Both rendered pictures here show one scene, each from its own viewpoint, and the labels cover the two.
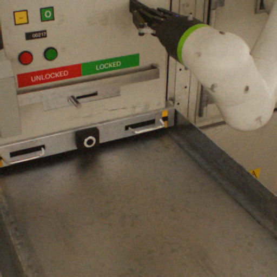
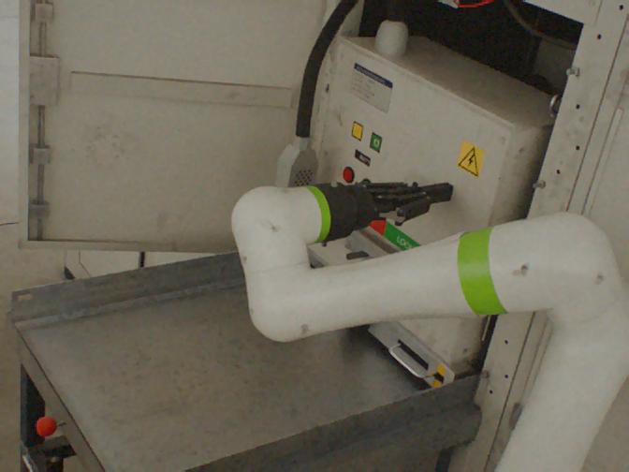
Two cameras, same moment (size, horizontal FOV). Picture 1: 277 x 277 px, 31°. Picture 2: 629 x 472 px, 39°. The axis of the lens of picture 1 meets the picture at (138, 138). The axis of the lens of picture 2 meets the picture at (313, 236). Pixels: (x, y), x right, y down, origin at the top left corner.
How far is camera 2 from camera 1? 152 cm
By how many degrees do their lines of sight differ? 66
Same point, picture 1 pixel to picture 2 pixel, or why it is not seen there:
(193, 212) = (251, 411)
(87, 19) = (405, 175)
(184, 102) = (499, 398)
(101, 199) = (263, 341)
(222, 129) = not seen: outside the picture
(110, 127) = (385, 325)
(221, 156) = (354, 422)
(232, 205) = not seen: hidden behind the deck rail
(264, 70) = (304, 276)
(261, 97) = (258, 287)
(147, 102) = (432, 335)
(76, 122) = not seen: hidden behind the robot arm
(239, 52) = (246, 207)
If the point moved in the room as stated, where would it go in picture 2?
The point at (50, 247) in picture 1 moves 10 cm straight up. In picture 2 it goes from (181, 310) to (184, 268)
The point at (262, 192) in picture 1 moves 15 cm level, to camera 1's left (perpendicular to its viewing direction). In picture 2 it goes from (271, 449) to (263, 390)
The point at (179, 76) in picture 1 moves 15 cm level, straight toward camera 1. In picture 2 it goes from (503, 350) to (420, 342)
